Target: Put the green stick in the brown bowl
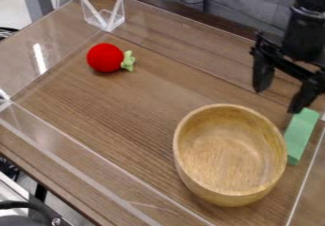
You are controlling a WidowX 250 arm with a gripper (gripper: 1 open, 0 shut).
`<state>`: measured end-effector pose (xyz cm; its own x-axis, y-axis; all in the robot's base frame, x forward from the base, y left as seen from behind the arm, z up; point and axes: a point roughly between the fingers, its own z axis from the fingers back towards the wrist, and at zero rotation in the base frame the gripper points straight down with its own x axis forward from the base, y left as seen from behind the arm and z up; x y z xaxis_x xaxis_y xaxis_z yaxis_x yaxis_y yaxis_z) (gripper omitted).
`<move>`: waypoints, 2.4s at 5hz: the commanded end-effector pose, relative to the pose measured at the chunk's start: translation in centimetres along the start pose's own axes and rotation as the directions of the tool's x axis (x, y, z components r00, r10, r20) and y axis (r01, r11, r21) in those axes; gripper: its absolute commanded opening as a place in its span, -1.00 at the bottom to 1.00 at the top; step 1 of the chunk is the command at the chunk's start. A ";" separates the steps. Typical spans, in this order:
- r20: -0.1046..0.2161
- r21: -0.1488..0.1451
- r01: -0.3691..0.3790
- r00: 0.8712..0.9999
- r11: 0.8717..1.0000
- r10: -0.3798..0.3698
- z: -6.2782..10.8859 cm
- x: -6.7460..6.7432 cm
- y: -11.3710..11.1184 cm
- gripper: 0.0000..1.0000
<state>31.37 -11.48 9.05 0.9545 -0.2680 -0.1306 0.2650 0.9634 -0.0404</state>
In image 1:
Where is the clear acrylic tray wall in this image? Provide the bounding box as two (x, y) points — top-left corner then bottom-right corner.
(0, 0), (325, 226)

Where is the black camera stand base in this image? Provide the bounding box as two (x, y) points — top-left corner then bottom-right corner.
(0, 199), (75, 226)

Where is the green foam block stick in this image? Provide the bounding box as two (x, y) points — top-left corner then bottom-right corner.
(284, 108), (320, 165)

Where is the red plush strawberry toy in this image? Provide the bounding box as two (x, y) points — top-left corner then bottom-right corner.
(87, 43), (137, 73)

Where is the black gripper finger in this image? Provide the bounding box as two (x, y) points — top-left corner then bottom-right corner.
(253, 54), (274, 93)
(288, 79), (324, 114)

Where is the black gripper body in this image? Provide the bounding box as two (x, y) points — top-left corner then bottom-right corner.
(250, 31), (316, 83)

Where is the clear acrylic corner bracket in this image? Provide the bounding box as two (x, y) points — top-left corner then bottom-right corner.
(81, 0), (125, 32)

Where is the brown wooden bowl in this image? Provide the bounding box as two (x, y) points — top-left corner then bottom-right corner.
(173, 104), (288, 207)

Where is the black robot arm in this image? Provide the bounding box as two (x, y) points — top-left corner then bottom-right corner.
(250, 0), (325, 114)

